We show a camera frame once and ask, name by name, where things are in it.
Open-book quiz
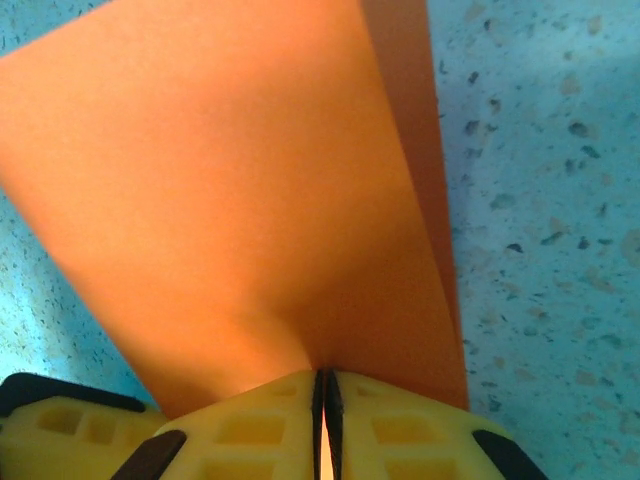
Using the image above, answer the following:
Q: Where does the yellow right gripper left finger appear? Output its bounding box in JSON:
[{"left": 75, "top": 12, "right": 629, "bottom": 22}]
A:
[{"left": 112, "top": 368, "right": 327, "bottom": 480}]

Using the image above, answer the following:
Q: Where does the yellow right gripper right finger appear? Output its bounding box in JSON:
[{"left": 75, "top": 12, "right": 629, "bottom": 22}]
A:
[{"left": 324, "top": 368, "right": 551, "bottom": 480}]

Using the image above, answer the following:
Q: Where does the orange square paper sheet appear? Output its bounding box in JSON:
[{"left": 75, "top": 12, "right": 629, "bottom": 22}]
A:
[{"left": 0, "top": 0, "right": 471, "bottom": 421}]

